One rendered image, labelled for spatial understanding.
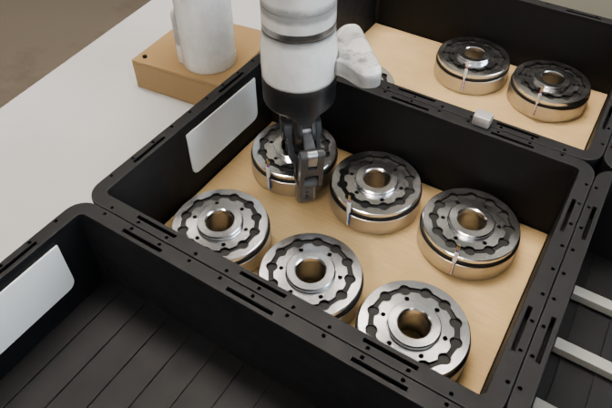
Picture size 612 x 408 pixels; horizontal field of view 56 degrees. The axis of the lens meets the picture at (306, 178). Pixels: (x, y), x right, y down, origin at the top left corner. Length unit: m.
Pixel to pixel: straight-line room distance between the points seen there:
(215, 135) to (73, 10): 2.30
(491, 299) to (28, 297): 0.43
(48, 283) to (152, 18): 0.82
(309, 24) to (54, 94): 0.70
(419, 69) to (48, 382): 0.63
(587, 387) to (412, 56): 0.53
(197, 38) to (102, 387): 0.58
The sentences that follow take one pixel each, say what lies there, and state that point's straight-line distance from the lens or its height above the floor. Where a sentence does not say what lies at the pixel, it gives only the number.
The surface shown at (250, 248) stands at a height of 0.86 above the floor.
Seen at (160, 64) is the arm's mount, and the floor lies 0.76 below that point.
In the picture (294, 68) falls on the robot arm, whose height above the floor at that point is 1.02.
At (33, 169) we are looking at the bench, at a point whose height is 0.70.
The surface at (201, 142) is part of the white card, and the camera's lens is 0.66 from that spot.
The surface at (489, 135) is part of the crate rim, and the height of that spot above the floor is 0.93.
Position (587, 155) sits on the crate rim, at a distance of 0.64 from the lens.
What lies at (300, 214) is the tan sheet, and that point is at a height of 0.83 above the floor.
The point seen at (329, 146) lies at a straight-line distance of 0.69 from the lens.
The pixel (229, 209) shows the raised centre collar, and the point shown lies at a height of 0.87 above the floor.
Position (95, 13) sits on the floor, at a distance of 2.88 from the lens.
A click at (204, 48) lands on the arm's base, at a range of 0.97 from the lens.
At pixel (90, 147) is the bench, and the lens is 0.99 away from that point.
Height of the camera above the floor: 1.32
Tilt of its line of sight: 45 degrees down
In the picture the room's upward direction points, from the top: straight up
